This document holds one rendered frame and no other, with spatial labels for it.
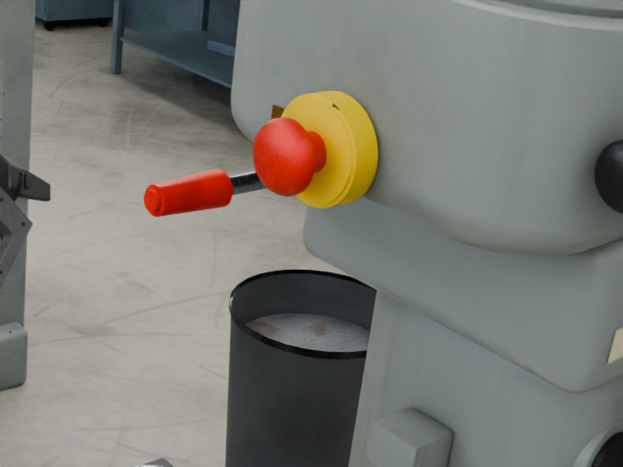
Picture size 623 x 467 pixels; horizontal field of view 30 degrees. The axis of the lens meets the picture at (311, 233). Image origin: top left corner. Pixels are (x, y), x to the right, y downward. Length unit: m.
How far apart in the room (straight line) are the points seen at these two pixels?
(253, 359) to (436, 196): 2.36
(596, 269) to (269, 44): 0.22
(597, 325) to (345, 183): 0.17
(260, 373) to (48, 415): 0.95
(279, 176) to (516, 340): 0.19
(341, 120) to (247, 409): 2.44
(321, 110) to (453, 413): 0.27
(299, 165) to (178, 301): 3.83
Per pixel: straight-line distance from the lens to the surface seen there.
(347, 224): 0.76
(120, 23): 7.20
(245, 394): 2.99
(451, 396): 0.78
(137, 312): 4.29
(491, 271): 0.69
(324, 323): 3.23
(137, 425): 3.64
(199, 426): 3.65
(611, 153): 0.55
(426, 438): 0.77
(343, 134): 0.59
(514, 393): 0.75
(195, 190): 0.69
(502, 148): 0.56
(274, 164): 0.58
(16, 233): 0.74
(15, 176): 1.29
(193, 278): 4.59
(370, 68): 0.60
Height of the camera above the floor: 1.95
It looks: 22 degrees down
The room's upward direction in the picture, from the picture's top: 8 degrees clockwise
